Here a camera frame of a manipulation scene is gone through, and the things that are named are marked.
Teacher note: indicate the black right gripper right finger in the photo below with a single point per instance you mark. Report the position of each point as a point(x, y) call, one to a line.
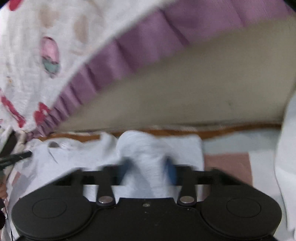
point(173, 172)

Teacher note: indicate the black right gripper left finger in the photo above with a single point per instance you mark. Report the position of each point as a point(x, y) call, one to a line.
point(119, 171)

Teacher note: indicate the light grey garment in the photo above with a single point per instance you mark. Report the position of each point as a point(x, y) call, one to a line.
point(64, 184)

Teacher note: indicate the checked white red grey sheet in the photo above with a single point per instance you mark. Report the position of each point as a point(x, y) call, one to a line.
point(248, 156)

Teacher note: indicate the beige mattress side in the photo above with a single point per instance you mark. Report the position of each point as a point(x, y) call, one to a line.
point(245, 76)

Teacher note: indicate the white bear-print fleece blanket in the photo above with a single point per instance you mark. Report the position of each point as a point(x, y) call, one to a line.
point(57, 55)

